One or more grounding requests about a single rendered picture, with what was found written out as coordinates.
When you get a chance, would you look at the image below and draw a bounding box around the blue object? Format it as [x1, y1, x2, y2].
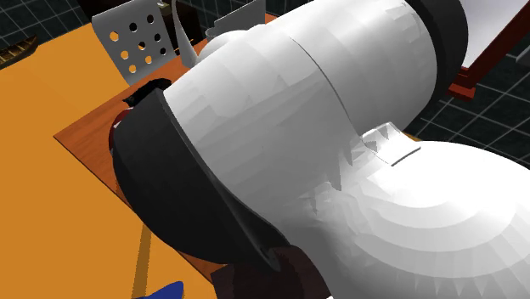
[135, 280, 185, 299]

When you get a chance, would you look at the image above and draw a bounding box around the dark robot stand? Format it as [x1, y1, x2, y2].
[210, 245, 332, 299]

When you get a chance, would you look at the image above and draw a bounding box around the red framed white board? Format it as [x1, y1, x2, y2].
[446, 0, 530, 102]

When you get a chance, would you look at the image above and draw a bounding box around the brown wooden model boat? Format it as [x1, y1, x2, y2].
[0, 35, 39, 68]

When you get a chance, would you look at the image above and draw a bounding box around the grey flat panel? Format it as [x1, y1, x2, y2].
[206, 0, 267, 41]

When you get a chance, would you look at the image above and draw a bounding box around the grey perforated chair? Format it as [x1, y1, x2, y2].
[91, 0, 184, 87]

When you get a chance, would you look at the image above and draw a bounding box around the white curved tall object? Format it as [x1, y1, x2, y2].
[171, 0, 205, 70]

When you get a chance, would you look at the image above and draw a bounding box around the red round object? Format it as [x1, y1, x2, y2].
[109, 108, 135, 144]

